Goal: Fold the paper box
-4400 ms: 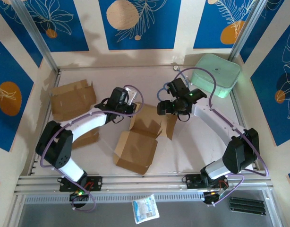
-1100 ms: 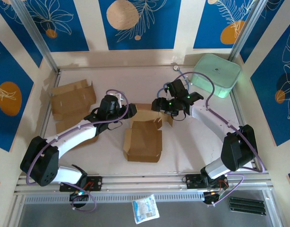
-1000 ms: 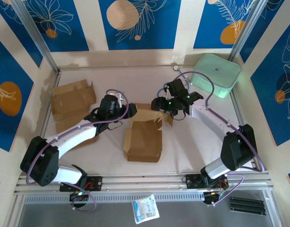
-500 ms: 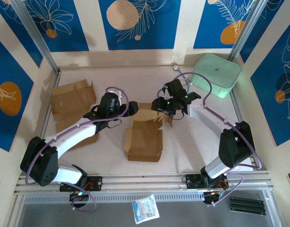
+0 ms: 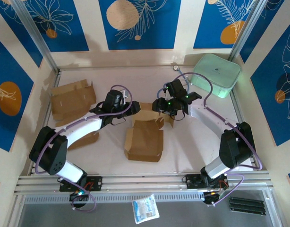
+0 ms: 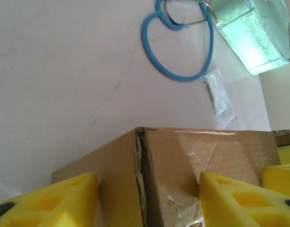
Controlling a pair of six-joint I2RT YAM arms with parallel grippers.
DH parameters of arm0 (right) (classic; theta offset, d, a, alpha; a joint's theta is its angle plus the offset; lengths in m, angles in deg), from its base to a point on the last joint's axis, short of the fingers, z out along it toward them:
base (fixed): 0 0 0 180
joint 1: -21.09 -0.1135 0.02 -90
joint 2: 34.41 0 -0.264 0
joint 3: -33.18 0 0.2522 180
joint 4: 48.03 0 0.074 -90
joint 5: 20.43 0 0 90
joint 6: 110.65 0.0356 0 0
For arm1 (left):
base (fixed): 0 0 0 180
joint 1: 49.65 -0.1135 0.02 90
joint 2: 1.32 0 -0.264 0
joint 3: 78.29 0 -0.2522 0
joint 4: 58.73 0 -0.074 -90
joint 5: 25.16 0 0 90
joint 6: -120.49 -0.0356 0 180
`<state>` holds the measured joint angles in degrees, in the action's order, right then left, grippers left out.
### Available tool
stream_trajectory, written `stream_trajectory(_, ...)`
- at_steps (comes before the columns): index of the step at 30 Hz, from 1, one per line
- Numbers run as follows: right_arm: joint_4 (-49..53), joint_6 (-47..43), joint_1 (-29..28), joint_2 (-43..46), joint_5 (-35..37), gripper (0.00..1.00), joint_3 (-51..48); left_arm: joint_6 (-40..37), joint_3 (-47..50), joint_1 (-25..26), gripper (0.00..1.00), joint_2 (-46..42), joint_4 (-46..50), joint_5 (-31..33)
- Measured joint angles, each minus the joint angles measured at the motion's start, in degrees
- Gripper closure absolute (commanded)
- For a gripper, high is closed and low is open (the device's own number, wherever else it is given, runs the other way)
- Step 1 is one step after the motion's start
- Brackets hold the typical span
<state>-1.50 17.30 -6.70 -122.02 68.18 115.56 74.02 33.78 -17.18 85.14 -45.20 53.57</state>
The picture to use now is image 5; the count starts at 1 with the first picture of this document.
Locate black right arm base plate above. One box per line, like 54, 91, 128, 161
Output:
184, 174, 229, 190

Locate mint green zip case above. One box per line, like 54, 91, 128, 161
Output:
189, 53, 242, 99

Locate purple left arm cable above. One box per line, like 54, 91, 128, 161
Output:
35, 84, 134, 212

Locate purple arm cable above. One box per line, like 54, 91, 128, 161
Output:
35, 84, 134, 212
175, 72, 264, 207

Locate brown cardboard box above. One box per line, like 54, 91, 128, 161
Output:
124, 102, 175, 163
50, 79, 100, 150

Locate aluminium frame post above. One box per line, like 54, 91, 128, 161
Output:
228, 0, 270, 62
11, 0, 60, 73

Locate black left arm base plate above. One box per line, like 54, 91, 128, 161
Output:
59, 175, 103, 192

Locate grey metal plate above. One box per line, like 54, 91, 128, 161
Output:
16, 189, 281, 227

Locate aluminium side rail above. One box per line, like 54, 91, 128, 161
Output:
230, 89, 263, 171
28, 70, 63, 176

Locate aluminium front rail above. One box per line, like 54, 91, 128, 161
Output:
14, 170, 274, 196

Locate white blue wipes packet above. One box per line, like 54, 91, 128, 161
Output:
132, 194, 160, 225

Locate grey slotted cable duct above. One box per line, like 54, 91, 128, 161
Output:
23, 192, 230, 205

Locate blue stethoscope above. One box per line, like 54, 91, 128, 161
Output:
157, 65, 192, 100

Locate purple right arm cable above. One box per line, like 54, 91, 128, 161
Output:
175, 72, 264, 207

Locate black ribbed block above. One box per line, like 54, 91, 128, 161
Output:
228, 196, 266, 216

